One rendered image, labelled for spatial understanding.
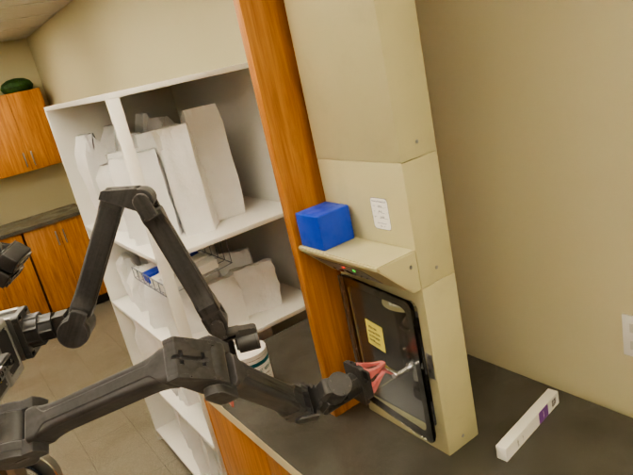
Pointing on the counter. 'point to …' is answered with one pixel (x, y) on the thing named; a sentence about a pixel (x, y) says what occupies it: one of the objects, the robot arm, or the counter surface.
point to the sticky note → (375, 335)
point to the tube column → (363, 78)
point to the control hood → (375, 261)
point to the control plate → (348, 270)
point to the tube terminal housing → (416, 183)
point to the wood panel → (294, 170)
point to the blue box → (325, 225)
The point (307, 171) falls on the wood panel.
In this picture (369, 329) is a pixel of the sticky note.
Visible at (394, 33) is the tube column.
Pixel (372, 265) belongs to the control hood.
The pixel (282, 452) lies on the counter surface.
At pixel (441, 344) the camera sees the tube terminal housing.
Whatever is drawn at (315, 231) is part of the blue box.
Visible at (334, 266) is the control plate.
